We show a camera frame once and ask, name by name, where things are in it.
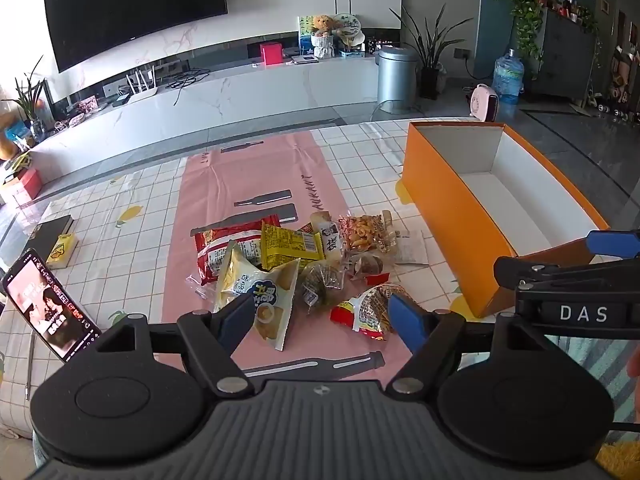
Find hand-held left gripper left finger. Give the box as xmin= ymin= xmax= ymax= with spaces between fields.
xmin=92 ymin=291 xmax=257 ymax=395

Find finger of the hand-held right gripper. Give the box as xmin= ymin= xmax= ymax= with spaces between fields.
xmin=493 ymin=256 xmax=640 ymax=292
xmin=585 ymin=230 xmax=640 ymax=267

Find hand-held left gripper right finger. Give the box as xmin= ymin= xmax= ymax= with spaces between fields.
xmin=386 ymin=292 xmax=546 ymax=395

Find clear yellow chip bag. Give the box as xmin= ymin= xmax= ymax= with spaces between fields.
xmin=214 ymin=240 xmax=301 ymax=352

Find red and white snack packet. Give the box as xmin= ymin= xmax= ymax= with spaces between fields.
xmin=330 ymin=284 xmax=416 ymax=342

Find brown date snack packet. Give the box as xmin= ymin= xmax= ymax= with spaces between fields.
xmin=345 ymin=252 xmax=391 ymax=286

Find red noodle packet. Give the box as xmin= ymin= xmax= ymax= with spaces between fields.
xmin=192 ymin=214 xmax=281 ymax=285

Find green rice dumpling packet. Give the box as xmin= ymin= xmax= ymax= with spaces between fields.
xmin=297 ymin=260 xmax=346 ymax=311

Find yellow snack packet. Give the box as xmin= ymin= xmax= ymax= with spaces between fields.
xmin=260 ymin=222 xmax=325 ymax=272

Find orange peanut snack packet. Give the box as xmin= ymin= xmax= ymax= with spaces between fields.
xmin=336 ymin=210 xmax=403 ymax=256

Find white packet with black label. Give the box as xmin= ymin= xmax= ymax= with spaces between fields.
xmin=309 ymin=211 xmax=343 ymax=261

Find orange cardboard box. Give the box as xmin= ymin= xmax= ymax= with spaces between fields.
xmin=401 ymin=121 xmax=612 ymax=319

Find teal cloth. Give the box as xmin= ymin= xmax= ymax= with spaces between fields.
xmin=562 ymin=334 xmax=637 ymax=413

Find white paper sachet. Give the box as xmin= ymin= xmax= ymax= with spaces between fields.
xmin=392 ymin=230 xmax=431 ymax=267

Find row of shoes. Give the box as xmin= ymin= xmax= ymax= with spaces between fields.
xmin=585 ymin=94 xmax=640 ymax=123

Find white checkered tablecloth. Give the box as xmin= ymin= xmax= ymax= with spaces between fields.
xmin=0 ymin=119 xmax=566 ymax=441

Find pink table mat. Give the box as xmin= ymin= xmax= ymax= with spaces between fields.
xmin=161 ymin=127 xmax=416 ymax=383

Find pink fan heater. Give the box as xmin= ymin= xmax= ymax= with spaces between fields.
xmin=470 ymin=83 xmax=501 ymax=123

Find dark grey cabinet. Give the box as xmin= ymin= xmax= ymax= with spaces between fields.
xmin=530 ymin=7 xmax=601 ymax=103

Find blue water jug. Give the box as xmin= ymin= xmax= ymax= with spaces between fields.
xmin=492 ymin=49 xmax=525 ymax=106

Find smartphone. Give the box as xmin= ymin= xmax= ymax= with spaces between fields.
xmin=1 ymin=248 xmax=102 ymax=363

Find black notebook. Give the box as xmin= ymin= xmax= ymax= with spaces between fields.
xmin=27 ymin=215 xmax=75 ymax=261

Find long-leaf potted plant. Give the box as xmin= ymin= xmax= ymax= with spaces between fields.
xmin=390 ymin=4 xmax=473 ymax=101

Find white marble tv console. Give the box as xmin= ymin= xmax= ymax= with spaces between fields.
xmin=0 ymin=52 xmax=381 ymax=196

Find silver trash can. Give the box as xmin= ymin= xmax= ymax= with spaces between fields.
xmin=376 ymin=46 xmax=419 ymax=107

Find white router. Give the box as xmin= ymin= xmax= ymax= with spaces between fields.
xmin=125 ymin=67 xmax=158 ymax=103

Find red storage box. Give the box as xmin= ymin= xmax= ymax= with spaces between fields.
xmin=0 ymin=167 xmax=43 ymax=206

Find hanging vine plant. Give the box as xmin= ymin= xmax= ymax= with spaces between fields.
xmin=465 ymin=0 xmax=556 ymax=61

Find round hand fan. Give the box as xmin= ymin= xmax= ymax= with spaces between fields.
xmin=332 ymin=12 xmax=366 ymax=43

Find small potted plant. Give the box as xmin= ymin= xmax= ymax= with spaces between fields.
xmin=2 ymin=57 xmax=51 ymax=136

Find black television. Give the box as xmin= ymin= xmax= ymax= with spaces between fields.
xmin=42 ymin=0 xmax=230 ymax=73

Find grey charging cable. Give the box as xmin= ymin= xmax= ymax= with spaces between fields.
xmin=22 ymin=332 xmax=37 ymax=397

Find black cable bundle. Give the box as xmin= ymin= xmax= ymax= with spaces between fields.
xmin=165 ymin=72 xmax=208 ymax=92

